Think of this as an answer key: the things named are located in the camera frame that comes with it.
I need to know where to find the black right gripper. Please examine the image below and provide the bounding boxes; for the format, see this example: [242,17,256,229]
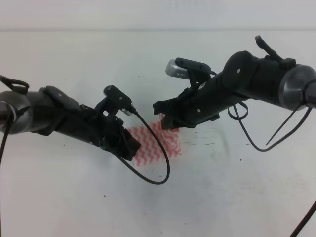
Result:
[153,51,257,130]

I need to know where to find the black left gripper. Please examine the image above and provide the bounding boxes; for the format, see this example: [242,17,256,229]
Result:
[59,104,141,161]

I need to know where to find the pink white wavy towel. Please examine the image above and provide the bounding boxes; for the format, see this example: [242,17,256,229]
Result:
[128,114,182,167]

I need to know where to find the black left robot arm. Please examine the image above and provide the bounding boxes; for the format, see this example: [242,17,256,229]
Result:
[0,76,141,161]

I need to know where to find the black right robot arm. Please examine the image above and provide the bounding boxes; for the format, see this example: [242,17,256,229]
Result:
[153,36,316,129]

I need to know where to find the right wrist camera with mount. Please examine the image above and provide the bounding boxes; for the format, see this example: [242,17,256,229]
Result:
[165,57,215,87]

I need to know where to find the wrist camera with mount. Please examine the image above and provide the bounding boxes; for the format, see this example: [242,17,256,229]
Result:
[94,85,136,119]
[165,57,215,87]

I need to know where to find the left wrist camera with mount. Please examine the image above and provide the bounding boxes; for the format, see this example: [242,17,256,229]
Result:
[94,85,136,119]

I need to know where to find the black left camera cable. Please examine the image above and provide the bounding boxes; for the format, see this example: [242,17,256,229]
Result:
[0,106,171,237]

